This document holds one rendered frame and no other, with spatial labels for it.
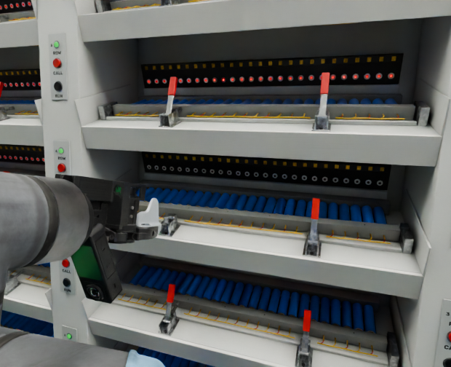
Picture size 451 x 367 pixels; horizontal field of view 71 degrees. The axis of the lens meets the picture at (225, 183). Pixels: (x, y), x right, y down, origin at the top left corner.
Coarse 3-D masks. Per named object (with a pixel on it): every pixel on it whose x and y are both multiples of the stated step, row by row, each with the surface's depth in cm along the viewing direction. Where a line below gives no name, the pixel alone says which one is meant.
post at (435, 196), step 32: (448, 32) 44; (448, 64) 43; (448, 96) 42; (448, 128) 43; (448, 160) 43; (416, 192) 54; (448, 192) 44; (448, 224) 44; (448, 256) 45; (448, 288) 45; (416, 320) 48; (416, 352) 48
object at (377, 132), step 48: (96, 96) 65; (144, 96) 75; (192, 96) 70; (240, 96) 67; (288, 96) 64; (336, 96) 61; (384, 96) 58; (432, 96) 48; (96, 144) 62; (144, 144) 59; (192, 144) 56; (240, 144) 53; (288, 144) 50; (336, 144) 48; (384, 144) 46; (432, 144) 44
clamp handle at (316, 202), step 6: (318, 198) 53; (312, 204) 53; (318, 204) 53; (312, 210) 53; (318, 210) 53; (312, 216) 53; (318, 216) 52; (312, 222) 53; (312, 228) 52; (312, 234) 52; (312, 240) 52
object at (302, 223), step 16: (144, 208) 67; (160, 208) 65; (176, 208) 64; (192, 208) 64; (208, 208) 63; (240, 224) 60; (256, 224) 60; (272, 224) 59; (288, 224) 58; (304, 224) 57; (320, 224) 56; (336, 224) 55; (352, 224) 55; (368, 224) 55; (384, 224) 55; (368, 240) 53; (384, 240) 53
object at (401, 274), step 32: (320, 192) 66; (352, 192) 64; (384, 192) 62; (224, 224) 62; (416, 224) 51; (160, 256) 61; (192, 256) 59; (224, 256) 56; (256, 256) 54; (288, 256) 52; (352, 256) 51; (384, 256) 51; (416, 256) 50; (384, 288) 49; (416, 288) 47
